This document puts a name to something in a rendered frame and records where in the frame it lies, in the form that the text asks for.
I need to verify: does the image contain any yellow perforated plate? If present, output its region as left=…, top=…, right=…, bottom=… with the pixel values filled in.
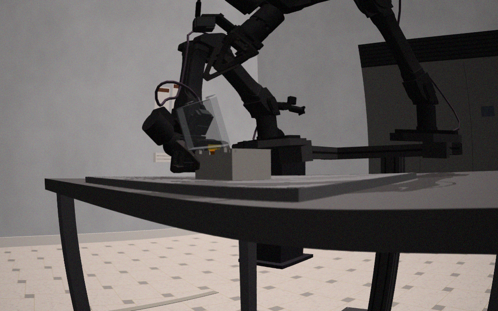
left=243, top=141, right=258, bottom=149

